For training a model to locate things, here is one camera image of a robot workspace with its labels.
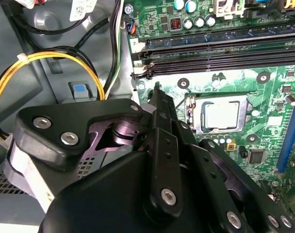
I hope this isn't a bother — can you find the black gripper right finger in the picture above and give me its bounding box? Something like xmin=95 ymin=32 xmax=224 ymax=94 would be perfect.
xmin=162 ymin=92 xmax=295 ymax=233

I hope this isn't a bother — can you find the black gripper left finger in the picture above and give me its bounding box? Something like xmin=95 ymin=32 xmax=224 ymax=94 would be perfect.
xmin=3 ymin=82 xmax=185 ymax=218

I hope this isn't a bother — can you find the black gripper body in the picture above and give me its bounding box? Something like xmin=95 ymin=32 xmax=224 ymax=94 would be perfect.
xmin=39 ymin=150 xmax=226 ymax=233

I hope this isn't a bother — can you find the silver CPU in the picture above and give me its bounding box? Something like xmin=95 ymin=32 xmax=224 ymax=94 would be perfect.
xmin=202 ymin=100 xmax=241 ymax=130

